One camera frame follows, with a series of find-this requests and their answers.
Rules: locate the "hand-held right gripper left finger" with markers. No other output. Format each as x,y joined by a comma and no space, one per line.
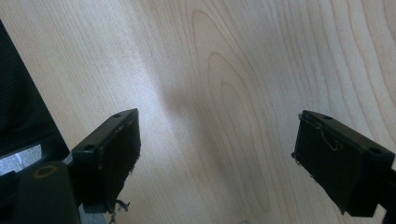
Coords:
109,155

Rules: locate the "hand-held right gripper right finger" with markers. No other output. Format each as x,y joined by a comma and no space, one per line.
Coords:
339,168

